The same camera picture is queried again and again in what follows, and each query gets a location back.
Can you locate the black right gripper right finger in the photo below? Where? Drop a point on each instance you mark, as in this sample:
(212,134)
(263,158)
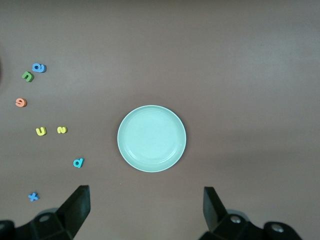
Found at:
(217,217)

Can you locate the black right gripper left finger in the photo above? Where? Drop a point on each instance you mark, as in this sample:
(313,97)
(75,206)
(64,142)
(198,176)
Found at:
(72,215)

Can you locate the yellow foam letter z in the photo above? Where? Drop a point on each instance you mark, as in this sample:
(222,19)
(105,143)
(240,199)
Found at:
(61,130)

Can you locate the blue foam letter a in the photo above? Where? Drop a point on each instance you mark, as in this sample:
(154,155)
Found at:
(40,68)

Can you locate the blue foam letter x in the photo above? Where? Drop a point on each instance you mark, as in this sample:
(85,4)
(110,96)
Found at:
(33,196)

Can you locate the orange foam letter e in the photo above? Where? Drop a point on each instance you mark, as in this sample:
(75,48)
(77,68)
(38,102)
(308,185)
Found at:
(21,102)

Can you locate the yellow foam letter u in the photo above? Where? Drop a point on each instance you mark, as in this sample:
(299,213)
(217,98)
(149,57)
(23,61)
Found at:
(37,131)

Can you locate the light green plate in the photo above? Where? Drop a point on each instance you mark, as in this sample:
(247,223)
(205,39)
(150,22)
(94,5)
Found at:
(151,138)

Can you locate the teal foam letter p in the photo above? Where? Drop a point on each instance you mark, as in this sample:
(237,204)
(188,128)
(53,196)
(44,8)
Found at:
(77,163)

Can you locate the green foam letter u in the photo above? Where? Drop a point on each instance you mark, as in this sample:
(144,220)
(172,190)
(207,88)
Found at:
(30,78)

